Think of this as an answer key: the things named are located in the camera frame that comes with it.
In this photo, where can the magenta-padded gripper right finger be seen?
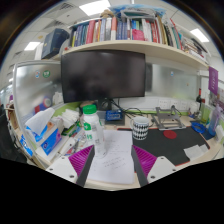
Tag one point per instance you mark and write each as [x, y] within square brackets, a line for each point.
[145, 160]

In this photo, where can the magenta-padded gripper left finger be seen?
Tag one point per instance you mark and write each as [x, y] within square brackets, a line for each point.
[80, 160]

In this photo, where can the white green-capped drink bottle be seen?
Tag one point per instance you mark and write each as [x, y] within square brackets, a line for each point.
[91, 130]

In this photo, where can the purple translucent water bottle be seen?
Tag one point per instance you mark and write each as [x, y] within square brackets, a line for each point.
[214, 121]

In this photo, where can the black desk mat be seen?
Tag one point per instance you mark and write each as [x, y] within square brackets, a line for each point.
[160, 146]

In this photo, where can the white paper sheet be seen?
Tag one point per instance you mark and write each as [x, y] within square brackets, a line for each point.
[115, 160]

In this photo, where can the black white patterned mug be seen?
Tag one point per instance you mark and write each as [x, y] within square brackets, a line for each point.
[140, 128]

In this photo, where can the blue tissue box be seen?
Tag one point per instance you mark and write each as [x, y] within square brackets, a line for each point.
[50, 143]

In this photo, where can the flat round red coaster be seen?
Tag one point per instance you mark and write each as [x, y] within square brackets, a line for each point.
[170, 134]

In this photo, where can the white napkin stack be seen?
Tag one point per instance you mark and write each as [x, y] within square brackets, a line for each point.
[70, 117]

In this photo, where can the white paper notes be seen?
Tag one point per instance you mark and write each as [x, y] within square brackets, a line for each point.
[195, 151]

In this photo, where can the small blue electronic device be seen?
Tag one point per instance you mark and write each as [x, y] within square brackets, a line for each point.
[114, 115]

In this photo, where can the dark blue mat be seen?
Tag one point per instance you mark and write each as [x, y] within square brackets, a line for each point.
[207, 134]

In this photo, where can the dark wine bottle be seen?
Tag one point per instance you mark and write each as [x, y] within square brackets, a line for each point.
[199, 96]

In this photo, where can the black computer monitor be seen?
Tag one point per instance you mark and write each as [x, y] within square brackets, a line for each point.
[100, 76]

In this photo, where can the purple hanging banner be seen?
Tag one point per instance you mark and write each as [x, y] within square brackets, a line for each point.
[213, 80]

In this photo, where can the dark blue storage box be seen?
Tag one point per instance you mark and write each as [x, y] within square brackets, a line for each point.
[53, 41]

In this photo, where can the ceiling lights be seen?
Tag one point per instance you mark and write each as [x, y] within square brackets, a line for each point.
[95, 7]

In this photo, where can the white wall socket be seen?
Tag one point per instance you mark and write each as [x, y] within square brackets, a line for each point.
[163, 103]
[176, 104]

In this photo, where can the photo print wall poster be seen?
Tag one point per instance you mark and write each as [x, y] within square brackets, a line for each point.
[218, 100]

